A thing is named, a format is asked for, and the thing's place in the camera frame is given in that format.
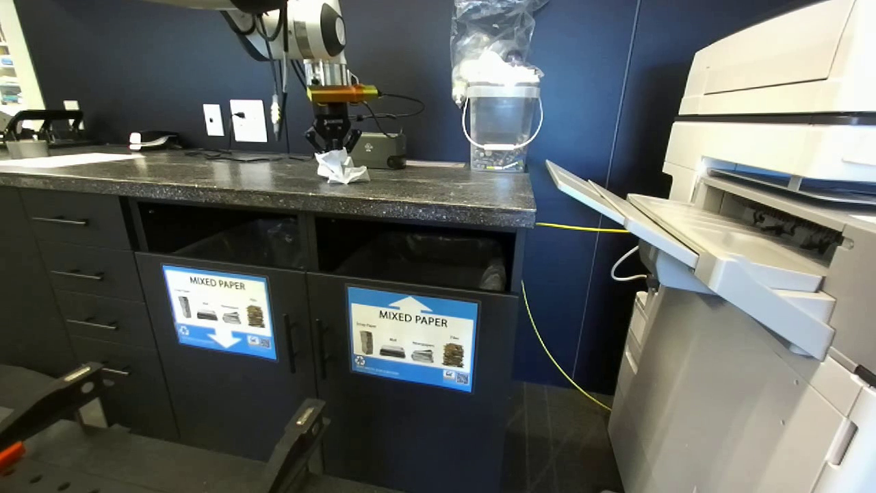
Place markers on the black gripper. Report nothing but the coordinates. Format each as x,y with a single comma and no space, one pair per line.
332,130

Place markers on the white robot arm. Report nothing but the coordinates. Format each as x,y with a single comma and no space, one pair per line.
313,37

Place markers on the left black bin door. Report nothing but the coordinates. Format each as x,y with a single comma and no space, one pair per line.
231,404

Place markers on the black bin door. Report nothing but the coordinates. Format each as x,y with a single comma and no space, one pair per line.
406,435
231,404

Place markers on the right black bin door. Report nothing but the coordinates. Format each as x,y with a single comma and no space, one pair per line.
406,435

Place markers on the small dark grey box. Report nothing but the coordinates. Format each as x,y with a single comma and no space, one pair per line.
378,152

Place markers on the clear plastic bucket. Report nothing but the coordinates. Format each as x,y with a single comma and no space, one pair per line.
499,122

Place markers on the clear plastic bag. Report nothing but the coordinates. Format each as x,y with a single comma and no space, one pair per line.
492,41

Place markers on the left blue mixed paper label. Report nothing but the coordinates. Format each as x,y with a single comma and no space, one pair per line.
221,309

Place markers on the blue mixed paper label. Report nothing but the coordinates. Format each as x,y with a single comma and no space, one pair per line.
411,338
221,309

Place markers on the right blue mixed paper label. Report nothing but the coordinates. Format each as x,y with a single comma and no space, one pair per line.
411,338

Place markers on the flat white paper sheet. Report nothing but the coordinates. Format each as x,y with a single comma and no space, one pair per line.
66,160

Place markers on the black drawer cabinet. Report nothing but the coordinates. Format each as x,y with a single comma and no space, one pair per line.
70,294

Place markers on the black chair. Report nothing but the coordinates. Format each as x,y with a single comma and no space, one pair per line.
48,446

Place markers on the large white printer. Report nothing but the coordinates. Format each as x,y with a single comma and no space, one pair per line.
752,356

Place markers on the yellow wrist camera mount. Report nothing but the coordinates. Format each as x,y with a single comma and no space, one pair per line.
341,93

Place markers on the white double wall outlet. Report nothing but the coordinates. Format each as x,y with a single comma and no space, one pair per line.
248,119

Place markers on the white single wall plate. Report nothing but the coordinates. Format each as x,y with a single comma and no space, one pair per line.
213,116

